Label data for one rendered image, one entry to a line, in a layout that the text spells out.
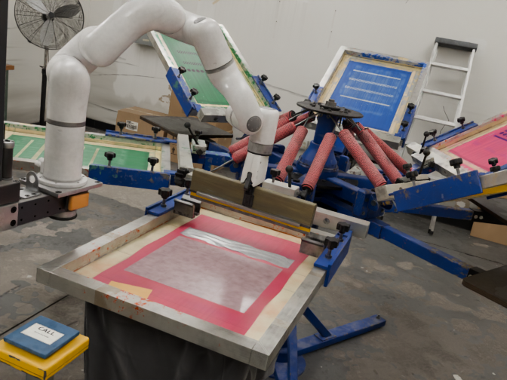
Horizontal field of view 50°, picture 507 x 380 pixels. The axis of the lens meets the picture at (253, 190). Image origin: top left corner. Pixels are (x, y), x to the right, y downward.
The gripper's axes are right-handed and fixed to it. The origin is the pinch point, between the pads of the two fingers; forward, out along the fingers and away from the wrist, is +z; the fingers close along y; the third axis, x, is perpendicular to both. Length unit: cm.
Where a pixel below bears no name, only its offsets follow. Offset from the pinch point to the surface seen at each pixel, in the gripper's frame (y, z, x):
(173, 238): 14.5, 14.2, -16.9
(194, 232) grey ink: 7.3, 13.4, -13.6
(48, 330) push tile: 75, 13, -11
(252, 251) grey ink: 6.8, 13.5, 6.0
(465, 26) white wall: -413, -84, 39
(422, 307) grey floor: -203, 108, 67
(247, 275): 22.0, 14.1, 10.5
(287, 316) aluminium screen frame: 42, 11, 28
